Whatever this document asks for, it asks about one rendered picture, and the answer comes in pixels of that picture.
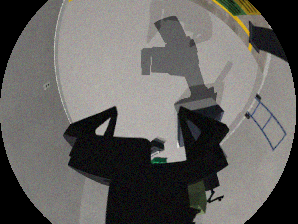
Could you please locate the green tube rack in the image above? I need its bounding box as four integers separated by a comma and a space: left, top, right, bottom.
151, 158, 167, 163

